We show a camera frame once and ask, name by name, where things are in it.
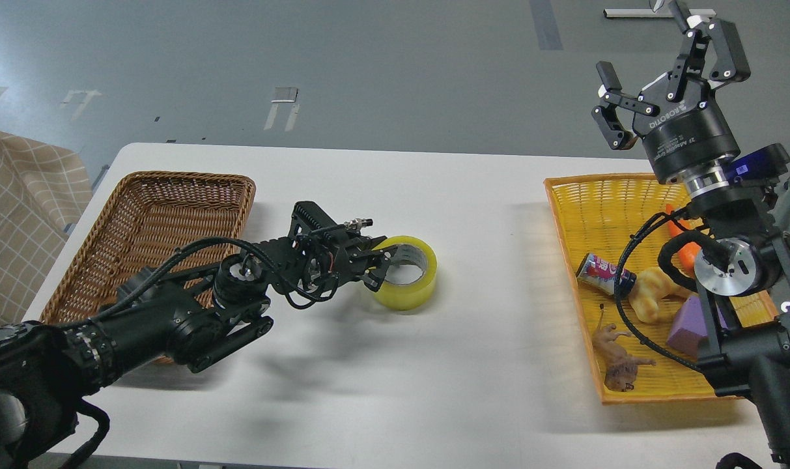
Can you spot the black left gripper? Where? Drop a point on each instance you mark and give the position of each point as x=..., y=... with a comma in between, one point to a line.
x=334, y=258

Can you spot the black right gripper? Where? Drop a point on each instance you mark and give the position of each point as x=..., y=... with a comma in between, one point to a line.
x=676, y=116

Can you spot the yellow tape roll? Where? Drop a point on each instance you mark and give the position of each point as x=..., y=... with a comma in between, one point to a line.
x=411, y=279

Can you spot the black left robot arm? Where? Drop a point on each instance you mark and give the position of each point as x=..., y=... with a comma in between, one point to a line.
x=204, y=303

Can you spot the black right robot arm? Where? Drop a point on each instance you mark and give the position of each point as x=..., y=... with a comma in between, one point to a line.
x=738, y=260

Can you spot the white furniture base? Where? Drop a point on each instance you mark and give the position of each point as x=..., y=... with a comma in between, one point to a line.
x=655, y=12

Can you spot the yellow plastic basket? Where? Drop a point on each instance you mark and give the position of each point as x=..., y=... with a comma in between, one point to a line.
x=598, y=214

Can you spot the yellow toy bread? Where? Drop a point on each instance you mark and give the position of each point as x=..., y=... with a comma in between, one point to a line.
x=651, y=286

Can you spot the small purple drink can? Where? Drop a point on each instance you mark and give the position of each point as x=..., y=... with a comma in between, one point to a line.
x=601, y=274

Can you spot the brown wicker basket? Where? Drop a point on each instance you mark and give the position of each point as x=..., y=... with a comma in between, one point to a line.
x=146, y=218

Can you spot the purple foam block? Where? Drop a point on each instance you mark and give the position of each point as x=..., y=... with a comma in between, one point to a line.
x=688, y=328

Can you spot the brown toy lion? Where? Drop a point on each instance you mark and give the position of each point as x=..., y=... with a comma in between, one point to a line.
x=621, y=367

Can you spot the beige checkered cloth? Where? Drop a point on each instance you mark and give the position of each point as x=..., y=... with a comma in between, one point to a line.
x=43, y=189

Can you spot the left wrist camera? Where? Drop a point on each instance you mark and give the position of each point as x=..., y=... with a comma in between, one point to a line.
x=310, y=223

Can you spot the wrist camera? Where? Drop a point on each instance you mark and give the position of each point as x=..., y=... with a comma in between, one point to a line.
x=762, y=168
x=310, y=223

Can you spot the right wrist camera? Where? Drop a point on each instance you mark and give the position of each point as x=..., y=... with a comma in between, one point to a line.
x=762, y=168

